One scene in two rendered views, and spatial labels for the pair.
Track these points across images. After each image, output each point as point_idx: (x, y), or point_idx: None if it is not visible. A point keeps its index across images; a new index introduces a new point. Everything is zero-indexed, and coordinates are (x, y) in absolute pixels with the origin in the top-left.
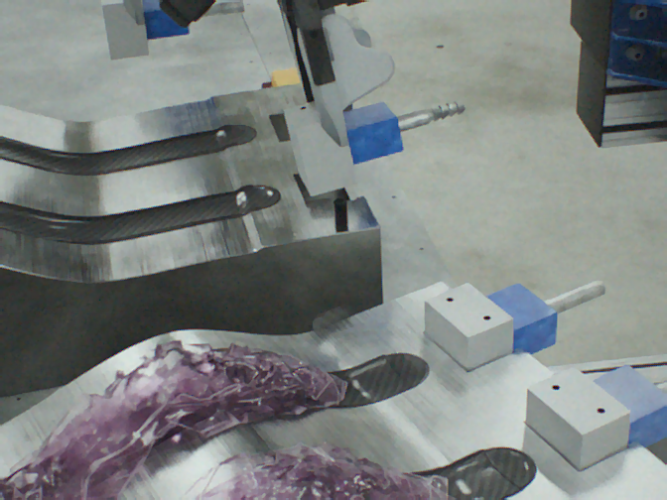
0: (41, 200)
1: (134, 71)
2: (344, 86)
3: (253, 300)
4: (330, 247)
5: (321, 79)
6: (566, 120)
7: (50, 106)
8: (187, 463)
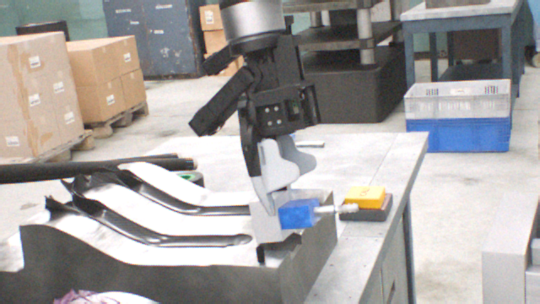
0: (147, 221)
1: (303, 179)
2: (269, 181)
3: (209, 295)
4: (249, 274)
5: (252, 174)
6: None
7: (249, 189)
8: None
